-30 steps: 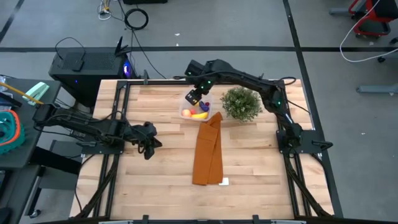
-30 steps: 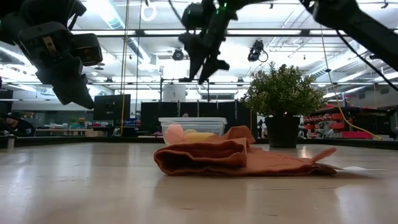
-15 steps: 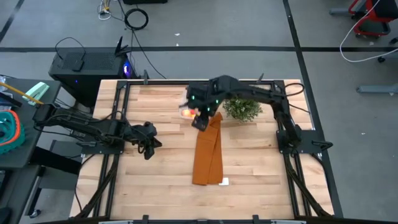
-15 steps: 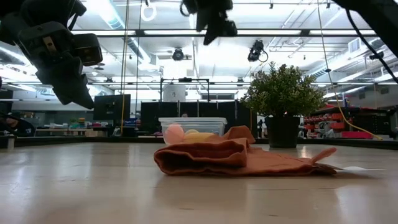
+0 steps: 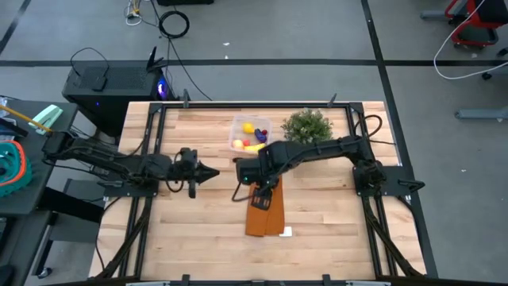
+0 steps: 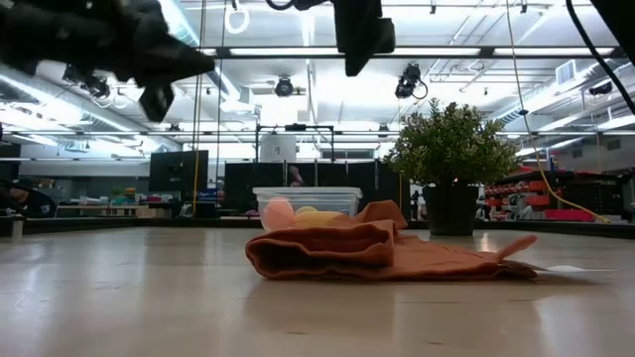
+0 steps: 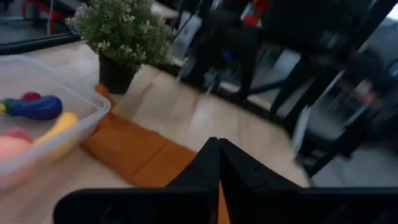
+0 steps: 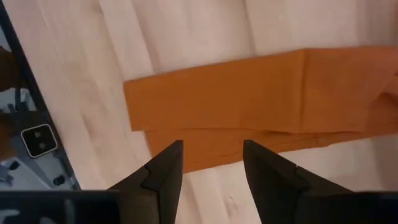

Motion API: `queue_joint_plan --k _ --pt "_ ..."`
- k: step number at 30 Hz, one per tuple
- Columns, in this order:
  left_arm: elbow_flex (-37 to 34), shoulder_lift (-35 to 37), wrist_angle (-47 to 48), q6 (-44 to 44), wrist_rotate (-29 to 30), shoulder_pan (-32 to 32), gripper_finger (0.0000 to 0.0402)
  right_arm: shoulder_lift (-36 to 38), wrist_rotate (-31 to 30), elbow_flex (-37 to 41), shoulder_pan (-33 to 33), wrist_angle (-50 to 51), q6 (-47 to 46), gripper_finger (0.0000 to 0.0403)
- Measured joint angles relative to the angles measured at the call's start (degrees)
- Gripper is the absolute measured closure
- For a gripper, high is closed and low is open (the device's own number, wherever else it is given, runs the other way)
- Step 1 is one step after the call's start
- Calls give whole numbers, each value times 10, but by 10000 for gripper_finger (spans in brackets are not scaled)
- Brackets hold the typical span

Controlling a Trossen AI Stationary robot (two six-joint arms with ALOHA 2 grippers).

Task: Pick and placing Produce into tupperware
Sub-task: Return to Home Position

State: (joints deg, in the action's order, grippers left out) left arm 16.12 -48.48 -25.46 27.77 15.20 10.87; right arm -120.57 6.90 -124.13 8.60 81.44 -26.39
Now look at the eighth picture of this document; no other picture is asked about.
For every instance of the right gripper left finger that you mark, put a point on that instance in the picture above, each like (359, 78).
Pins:
(158, 193)

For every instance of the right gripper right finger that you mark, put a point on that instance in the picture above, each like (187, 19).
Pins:
(273, 186)

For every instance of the orange folded cloth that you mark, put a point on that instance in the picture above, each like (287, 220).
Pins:
(217, 99)

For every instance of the light grey bar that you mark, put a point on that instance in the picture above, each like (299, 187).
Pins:
(31, 177)

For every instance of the black metal table frame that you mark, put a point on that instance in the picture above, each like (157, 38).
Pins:
(32, 77)

